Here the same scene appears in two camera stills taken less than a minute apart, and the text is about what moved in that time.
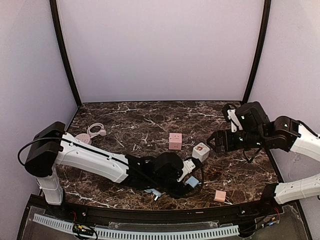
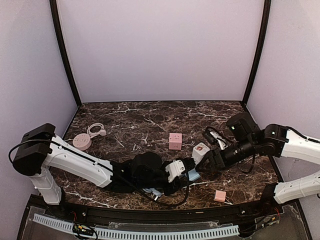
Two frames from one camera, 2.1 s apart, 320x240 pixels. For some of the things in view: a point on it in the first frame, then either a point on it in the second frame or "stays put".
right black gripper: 220,140 → 217,160
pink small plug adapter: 220,196 stays put
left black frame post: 55,24 stays put
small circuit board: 83,229 stays put
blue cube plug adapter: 192,181 → 193,175
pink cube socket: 175,141 stays put
